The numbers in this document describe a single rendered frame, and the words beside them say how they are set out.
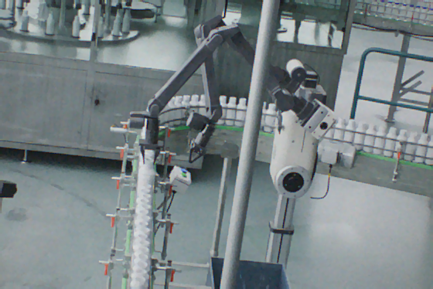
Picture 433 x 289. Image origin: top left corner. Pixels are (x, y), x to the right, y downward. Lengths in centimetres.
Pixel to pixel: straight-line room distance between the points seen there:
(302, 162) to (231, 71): 511
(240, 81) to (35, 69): 263
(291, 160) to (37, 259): 229
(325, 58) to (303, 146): 521
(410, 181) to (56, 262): 221
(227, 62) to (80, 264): 381
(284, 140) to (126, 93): 332
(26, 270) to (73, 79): 200
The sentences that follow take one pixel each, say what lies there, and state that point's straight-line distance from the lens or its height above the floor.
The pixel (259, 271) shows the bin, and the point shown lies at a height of 91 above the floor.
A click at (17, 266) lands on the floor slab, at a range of 578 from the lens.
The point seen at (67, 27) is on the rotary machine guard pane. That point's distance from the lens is 717.
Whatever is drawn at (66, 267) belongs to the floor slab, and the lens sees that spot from 581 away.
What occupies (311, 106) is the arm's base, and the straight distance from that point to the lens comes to 387.
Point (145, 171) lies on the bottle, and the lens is 389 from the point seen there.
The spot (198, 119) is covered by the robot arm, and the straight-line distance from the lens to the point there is 412.
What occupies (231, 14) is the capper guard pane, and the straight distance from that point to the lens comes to 906.
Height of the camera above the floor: 248
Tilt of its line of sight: 17 degrees down
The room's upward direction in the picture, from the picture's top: 8 degrees clockwise
